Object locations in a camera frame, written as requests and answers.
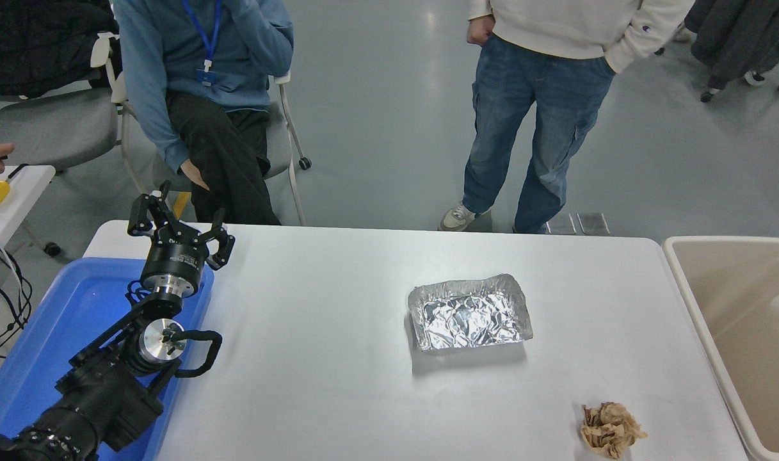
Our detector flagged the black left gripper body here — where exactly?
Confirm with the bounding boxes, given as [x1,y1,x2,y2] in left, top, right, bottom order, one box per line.
[140,238,211,290]

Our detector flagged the crumpled tan paper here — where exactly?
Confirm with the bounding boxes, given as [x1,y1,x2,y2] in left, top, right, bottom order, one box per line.
[580,402,648,460]

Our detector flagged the seated person's hand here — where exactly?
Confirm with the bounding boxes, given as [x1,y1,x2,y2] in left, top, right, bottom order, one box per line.
[179,158,210,191]

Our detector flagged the standing person's hand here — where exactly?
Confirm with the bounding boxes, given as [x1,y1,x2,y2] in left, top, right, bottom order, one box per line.
[465,14,496,47]

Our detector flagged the white framed chair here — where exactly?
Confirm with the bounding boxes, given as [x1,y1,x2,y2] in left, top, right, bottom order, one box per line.
[91,32,314,226]

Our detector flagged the blue plastic tray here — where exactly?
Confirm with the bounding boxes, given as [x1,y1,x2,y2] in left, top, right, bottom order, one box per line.
[0,257,215,461]

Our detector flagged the small white side table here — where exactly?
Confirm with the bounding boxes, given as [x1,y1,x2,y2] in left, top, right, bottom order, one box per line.
[0,165,63,277]

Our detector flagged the grey office chair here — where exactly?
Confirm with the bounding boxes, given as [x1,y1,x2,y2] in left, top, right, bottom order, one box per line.
[0,86,122,171]

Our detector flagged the seated person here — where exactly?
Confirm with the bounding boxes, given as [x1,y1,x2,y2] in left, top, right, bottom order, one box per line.
[113,0,294,226]

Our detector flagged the black jacket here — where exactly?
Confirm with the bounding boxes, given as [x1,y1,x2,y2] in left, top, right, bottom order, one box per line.
[0,0,118,117]

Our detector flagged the silver foil tray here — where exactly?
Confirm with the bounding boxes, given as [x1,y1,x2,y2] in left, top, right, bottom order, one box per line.
[407,273,534,353]

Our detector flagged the standing person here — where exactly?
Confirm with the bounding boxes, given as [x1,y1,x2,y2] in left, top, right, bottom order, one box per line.
[438,0,696,234]

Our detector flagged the large pale bin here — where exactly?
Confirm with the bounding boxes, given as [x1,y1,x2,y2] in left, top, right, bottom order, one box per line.
[662,236,779,461]

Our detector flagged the chair with white casters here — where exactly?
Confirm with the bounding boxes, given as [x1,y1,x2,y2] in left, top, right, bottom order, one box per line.
[700,32,779,104]

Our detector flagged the dark grey coat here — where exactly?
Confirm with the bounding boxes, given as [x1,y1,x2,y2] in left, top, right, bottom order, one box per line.
[684,0,779,90]

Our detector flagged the black cable bundle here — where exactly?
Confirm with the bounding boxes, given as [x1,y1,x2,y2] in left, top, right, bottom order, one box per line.
[0,234,33,360]

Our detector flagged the blue lanyard with badge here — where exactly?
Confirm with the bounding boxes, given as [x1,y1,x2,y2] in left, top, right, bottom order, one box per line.
[181,0,223,88]

